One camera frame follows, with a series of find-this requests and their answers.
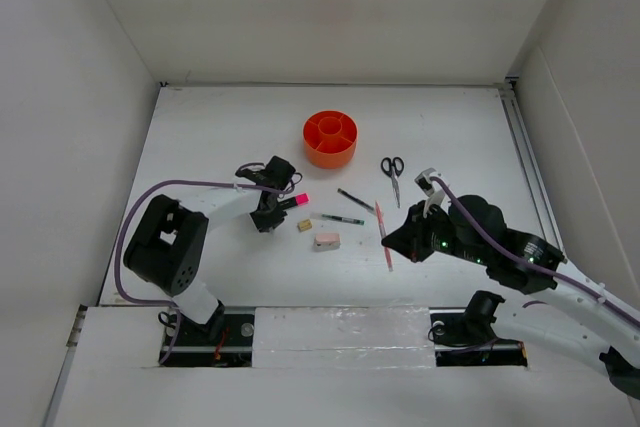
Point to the black handled scissors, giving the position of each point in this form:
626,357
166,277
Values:
393,168

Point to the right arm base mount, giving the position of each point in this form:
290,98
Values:
463,336

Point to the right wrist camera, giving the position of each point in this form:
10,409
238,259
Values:
428,183

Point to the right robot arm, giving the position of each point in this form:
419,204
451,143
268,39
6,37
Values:
565,311

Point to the small tan eraser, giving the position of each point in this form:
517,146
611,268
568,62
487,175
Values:
304,225

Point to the aluminium rail right side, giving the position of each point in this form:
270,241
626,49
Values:
528,162

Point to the green clear pen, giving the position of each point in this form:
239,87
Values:
340,219

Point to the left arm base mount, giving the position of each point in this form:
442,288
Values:
227,342

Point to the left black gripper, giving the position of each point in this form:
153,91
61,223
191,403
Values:
272,221

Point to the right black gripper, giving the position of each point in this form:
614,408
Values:
410,240

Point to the pink white eraser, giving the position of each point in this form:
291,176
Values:
326,241

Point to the red clear pen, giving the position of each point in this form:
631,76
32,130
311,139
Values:
382,231

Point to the pink capped black highlighter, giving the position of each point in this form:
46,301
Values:
295,201

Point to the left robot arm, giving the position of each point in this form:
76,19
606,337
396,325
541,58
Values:
166,247

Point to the black gel pen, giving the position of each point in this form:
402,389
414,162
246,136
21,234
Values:
356,200

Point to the orange round divided container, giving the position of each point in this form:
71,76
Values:
330,139

